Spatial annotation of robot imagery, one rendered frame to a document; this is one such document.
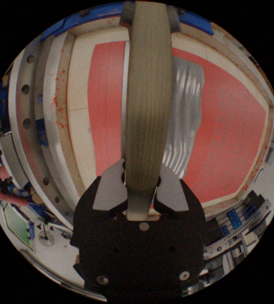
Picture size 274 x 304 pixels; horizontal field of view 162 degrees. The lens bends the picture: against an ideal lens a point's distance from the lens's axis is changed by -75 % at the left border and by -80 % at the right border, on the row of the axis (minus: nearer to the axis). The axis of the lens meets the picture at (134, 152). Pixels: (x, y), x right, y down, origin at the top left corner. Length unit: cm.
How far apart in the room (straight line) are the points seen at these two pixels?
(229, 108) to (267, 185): 360
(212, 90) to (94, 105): 23
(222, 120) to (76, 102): 30
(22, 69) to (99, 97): 18
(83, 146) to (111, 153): 6
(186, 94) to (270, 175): 367
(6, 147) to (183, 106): 35
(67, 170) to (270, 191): 392
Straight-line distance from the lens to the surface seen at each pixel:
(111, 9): 24
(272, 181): 376
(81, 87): 20
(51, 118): 20
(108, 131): 18
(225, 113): 26
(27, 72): 25
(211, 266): 90
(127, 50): 15
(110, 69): 19
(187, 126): 18
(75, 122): 20
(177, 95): 18
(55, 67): 21
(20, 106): 23
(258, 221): 107
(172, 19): 17
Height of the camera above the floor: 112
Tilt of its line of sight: 63 degrees down
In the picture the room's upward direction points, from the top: 177 degrees counter-clockwise
